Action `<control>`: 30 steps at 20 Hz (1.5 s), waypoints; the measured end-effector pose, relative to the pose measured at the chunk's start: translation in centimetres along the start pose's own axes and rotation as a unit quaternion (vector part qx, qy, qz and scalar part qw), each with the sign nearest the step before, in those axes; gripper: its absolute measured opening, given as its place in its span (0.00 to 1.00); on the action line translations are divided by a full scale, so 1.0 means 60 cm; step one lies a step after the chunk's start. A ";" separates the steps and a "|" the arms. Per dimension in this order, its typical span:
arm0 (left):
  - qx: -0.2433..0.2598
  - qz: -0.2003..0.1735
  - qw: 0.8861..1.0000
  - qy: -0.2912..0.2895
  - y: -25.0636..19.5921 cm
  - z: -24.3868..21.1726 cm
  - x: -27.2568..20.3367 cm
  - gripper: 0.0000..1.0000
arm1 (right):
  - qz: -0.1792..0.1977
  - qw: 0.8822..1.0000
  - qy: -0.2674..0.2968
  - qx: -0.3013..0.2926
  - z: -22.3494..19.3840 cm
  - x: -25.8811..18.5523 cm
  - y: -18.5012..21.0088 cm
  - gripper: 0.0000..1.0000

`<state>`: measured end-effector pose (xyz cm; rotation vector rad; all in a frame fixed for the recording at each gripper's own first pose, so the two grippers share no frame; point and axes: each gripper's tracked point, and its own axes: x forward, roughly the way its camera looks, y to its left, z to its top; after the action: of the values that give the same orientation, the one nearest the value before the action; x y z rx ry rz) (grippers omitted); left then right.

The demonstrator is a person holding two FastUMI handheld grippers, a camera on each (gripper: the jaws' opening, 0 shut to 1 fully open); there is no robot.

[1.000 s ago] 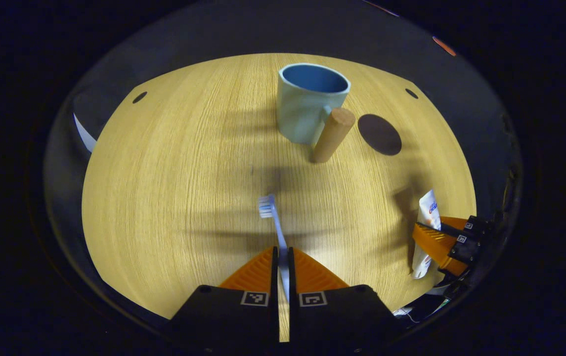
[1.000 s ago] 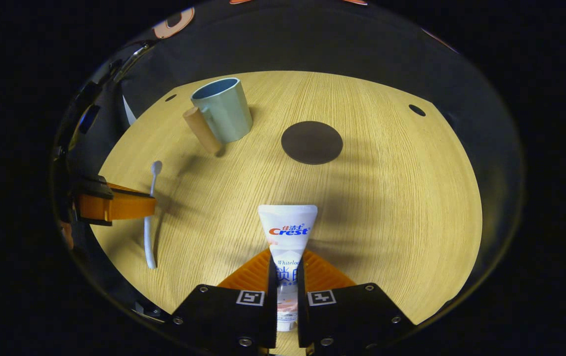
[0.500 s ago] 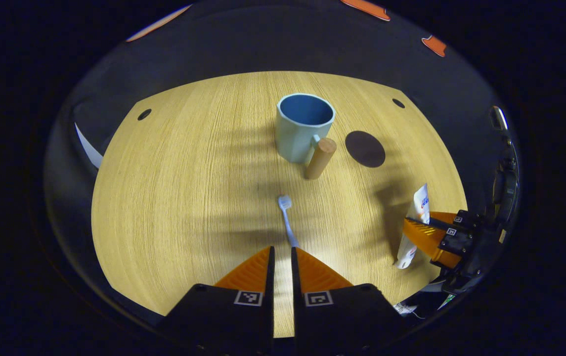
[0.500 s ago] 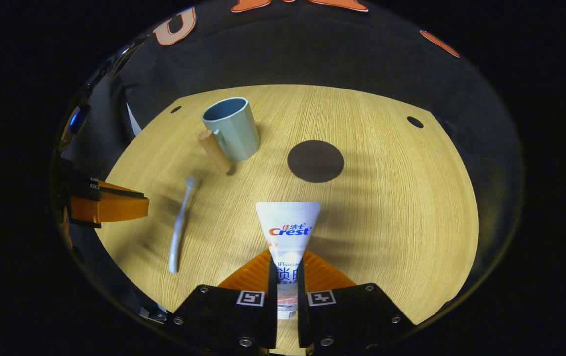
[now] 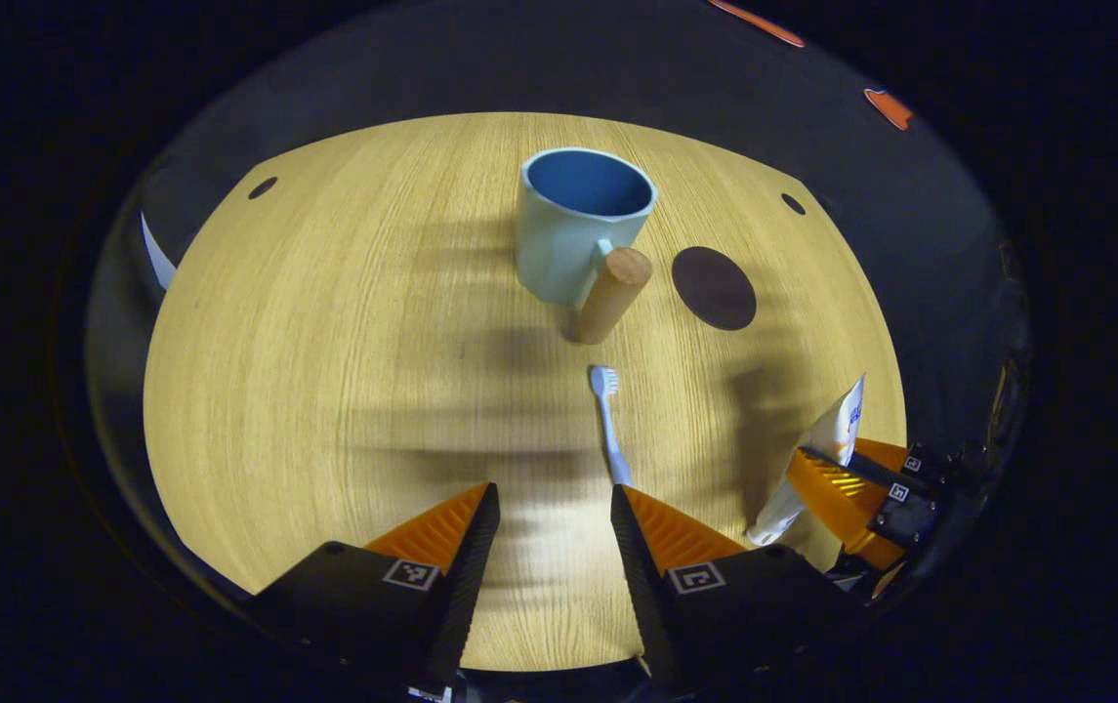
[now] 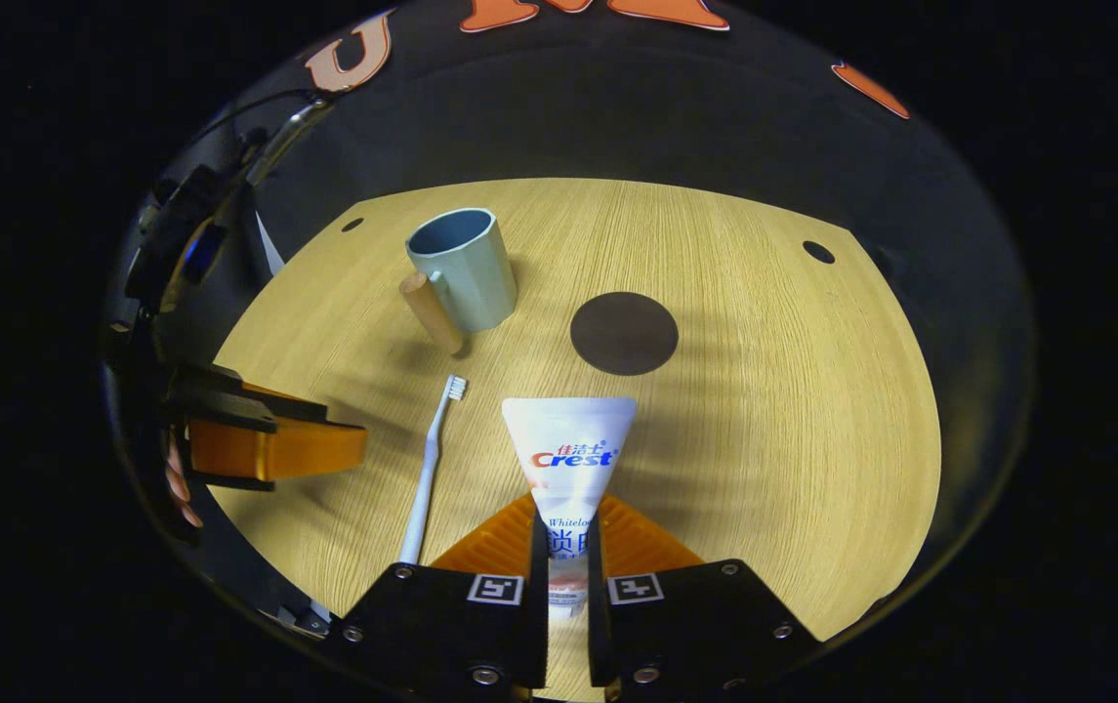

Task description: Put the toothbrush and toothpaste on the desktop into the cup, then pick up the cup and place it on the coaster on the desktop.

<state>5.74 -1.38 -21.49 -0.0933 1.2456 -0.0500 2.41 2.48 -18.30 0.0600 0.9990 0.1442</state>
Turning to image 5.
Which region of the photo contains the black backdrop cloth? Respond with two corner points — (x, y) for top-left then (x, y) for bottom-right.
(80, 0), (1036, 597)

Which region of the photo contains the light blue cup wooden handle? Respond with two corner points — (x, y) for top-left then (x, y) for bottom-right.
(516, 146), (660, 347)

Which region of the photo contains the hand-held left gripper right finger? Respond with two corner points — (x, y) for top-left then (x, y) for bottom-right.
(609, 483), (864, 689)

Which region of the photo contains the dark brown round coaster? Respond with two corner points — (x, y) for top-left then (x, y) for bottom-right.
(671, 246), (759, 333)

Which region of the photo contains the white blue toothbrush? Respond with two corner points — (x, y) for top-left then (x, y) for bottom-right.
(589, 365), (634, 487)

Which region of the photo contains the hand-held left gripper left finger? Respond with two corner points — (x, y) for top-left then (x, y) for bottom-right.
(248, 481), (502, 692)

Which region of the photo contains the white toothpaste tube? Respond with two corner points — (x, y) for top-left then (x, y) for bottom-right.
(746, 374), (868, 549)

